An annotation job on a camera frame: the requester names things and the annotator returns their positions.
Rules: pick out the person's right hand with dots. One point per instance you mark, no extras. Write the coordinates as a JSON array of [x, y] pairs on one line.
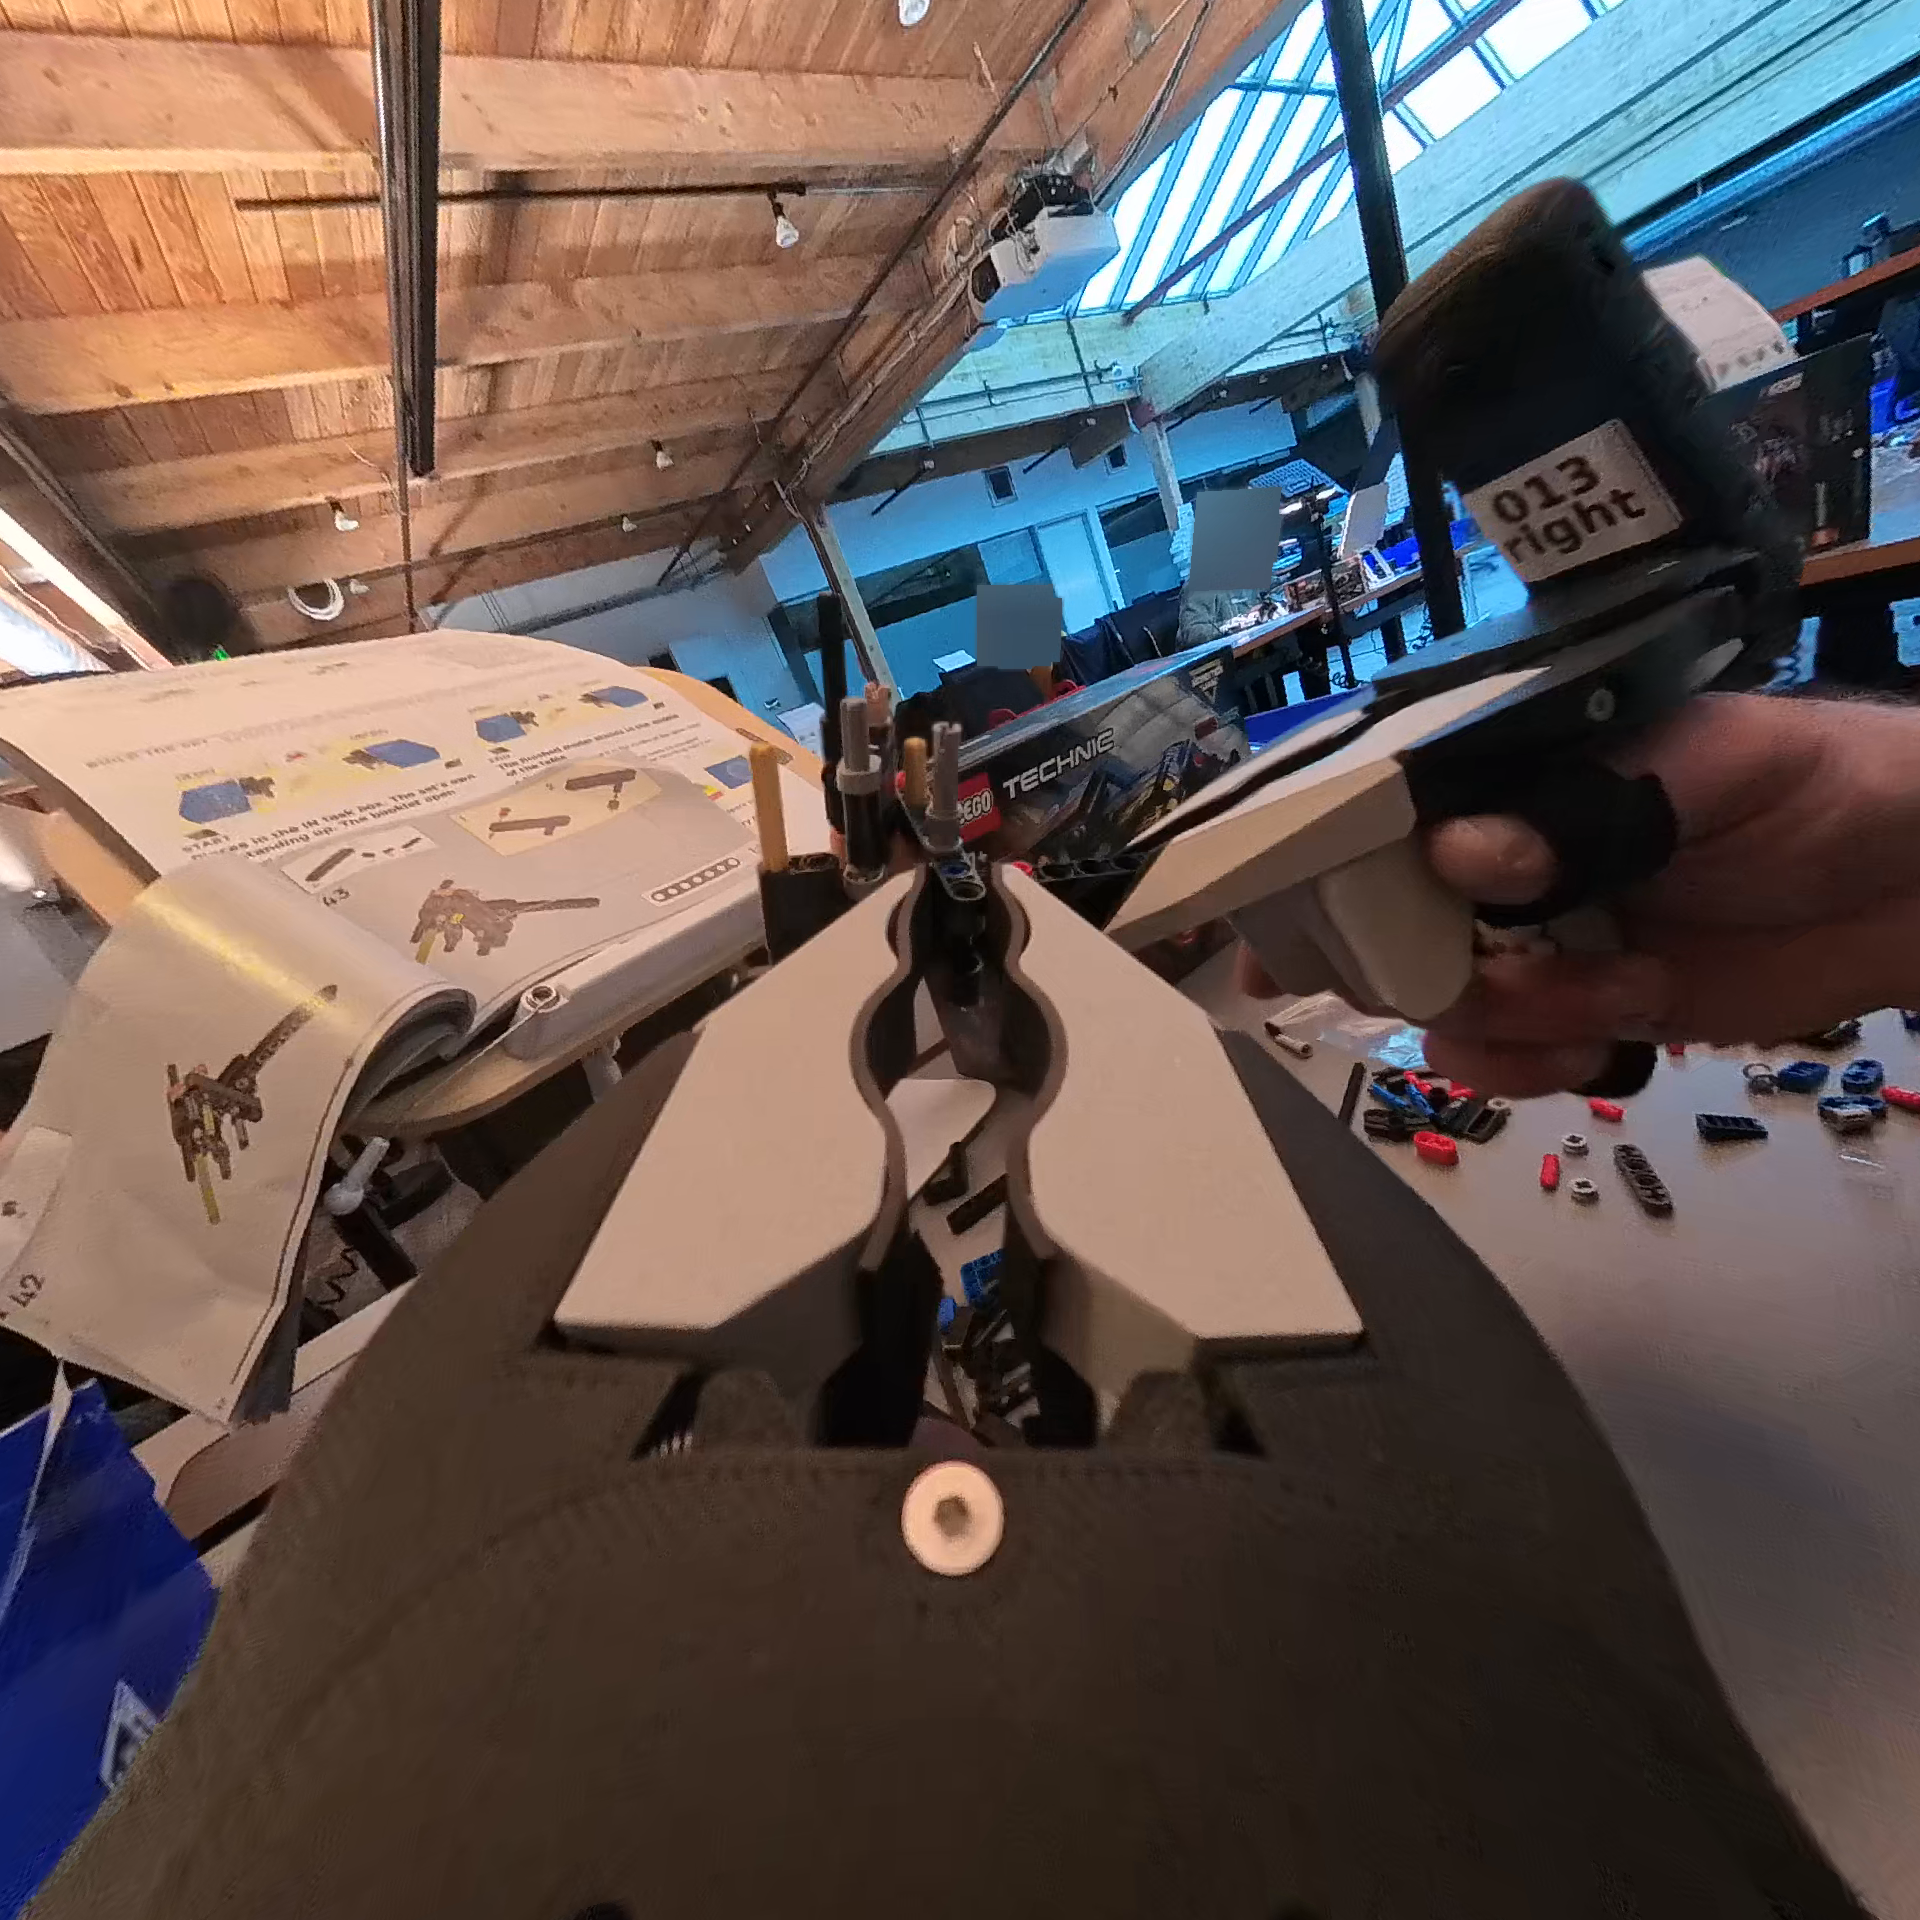
[[1801, 869]]

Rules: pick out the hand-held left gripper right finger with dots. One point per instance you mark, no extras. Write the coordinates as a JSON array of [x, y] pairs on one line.
[[1201, 1184]]

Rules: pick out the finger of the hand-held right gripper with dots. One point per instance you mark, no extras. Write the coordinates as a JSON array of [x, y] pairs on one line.
[[1425, 715], [1290, 848]]

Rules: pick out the black building toy box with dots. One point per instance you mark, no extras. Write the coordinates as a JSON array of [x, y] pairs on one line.
[[1079, 780], [1801, 451]]

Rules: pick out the pile of small toy pieces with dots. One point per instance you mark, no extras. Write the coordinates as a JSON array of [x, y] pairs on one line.
[[1441, 1108]]

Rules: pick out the heap of black blue beams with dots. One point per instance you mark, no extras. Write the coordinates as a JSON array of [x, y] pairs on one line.
[[985, 1276]]

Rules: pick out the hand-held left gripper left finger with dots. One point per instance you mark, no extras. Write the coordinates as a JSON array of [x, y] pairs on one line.
[[721, 1184]]

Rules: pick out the black ceiling light rail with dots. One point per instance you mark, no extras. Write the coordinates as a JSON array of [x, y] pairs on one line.
[[405, 225]]

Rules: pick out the black pole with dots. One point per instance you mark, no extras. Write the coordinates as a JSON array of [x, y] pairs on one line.
[[1373, 180]]

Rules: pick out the toy brick assembly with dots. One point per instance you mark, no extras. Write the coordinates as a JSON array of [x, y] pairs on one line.
[[961, 944]]

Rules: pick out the instruction booklet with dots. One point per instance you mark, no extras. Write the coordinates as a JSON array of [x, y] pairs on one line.
[[301, 780]]

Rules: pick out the grey desk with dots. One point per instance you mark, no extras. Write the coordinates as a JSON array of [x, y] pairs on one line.
[[1725, 1348]]

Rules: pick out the blue storage bin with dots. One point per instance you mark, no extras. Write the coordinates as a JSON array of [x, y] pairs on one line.
[[91, 1620]]

